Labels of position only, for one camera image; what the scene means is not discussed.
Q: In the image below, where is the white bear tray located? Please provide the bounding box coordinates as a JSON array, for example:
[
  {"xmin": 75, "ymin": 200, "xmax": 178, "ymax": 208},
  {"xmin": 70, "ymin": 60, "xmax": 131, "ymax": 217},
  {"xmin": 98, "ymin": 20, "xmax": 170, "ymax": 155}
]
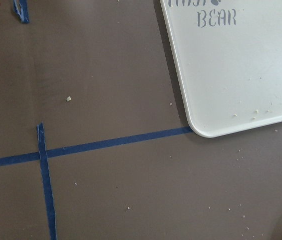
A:
[{"xmin": 161, "ymin": 0, "xmax": 282, "ymax": 138}]

